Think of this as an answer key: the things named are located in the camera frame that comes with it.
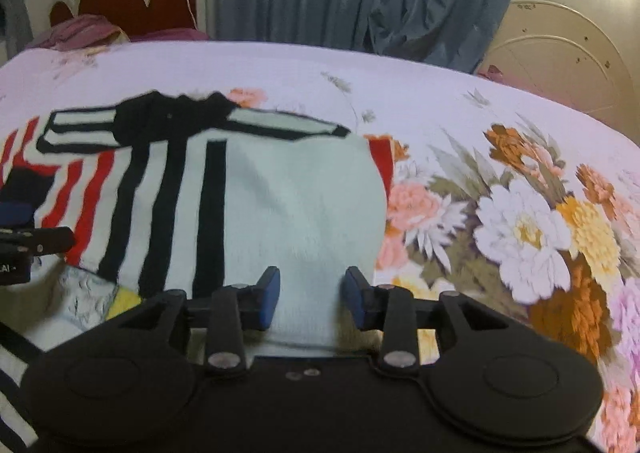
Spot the black and white striped cloth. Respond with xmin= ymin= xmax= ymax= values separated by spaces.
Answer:
xmin=0 ymin=320 xmax=43 ymax=453

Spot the grey and yellow patterned cloth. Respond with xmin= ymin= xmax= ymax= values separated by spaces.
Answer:
xmin=22 ymin=263 xmax=143 ymax=341

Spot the striped knit sweater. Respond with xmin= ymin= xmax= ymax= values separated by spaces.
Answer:
xmin=0 ymin=90 xmax=390 ymax=359

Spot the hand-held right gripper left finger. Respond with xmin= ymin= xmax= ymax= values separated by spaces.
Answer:
xmin=118 ymin=266 xmax=281 ymax=379

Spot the floral bedsheet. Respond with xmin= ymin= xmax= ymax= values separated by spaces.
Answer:
xmin=0 ymin=40 xmax=640 ymax=453

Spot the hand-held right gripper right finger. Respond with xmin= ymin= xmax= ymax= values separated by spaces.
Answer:
xmin=341 ymin=266 xmax=507 ymax=377

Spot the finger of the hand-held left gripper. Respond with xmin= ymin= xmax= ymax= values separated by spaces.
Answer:
xmin=0 ymin=227 xmax=76 ymax=255
xmin=0 ymin=202 xmax=35 ymax=230

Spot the cream round headboard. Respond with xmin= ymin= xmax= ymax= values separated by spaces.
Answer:
xmin=482 ymin=0 xmax=636 ymax=126

